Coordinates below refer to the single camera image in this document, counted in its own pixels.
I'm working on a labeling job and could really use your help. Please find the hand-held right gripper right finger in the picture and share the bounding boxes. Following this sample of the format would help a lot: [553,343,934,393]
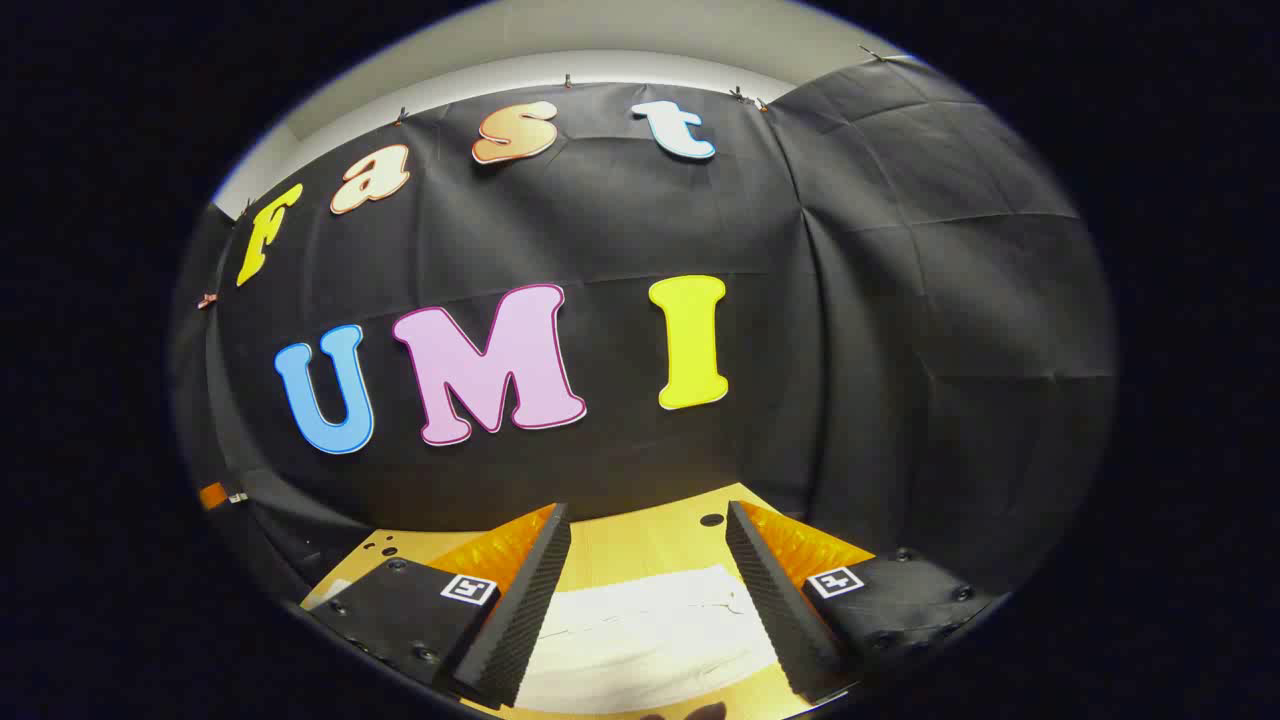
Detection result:
[725,500,1001,704]

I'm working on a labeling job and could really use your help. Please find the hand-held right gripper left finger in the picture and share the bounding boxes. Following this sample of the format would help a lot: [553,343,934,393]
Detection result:
[305,503,573,709]

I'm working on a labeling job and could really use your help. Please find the white jeans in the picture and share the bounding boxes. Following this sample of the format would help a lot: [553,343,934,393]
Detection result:
[515,565,781,713]

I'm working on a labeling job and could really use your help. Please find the black backdrop cloth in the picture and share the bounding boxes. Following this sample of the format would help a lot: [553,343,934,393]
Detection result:
[170,55,1119,601]

